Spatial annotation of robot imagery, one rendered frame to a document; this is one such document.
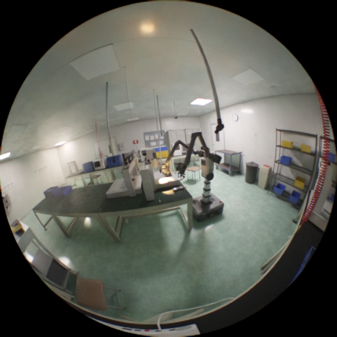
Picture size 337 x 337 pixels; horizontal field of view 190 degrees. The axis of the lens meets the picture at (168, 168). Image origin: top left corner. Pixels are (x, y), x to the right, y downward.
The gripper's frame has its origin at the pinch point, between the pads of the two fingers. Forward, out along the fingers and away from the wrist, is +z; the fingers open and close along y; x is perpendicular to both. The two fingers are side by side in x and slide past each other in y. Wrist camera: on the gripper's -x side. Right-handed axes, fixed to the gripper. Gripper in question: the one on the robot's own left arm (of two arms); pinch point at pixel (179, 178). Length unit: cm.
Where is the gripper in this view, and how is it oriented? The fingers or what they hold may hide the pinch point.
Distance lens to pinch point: 140.4
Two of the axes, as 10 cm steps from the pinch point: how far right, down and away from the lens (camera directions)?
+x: 9.0, 3.2, 3.0
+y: 2.2, 2.7, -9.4
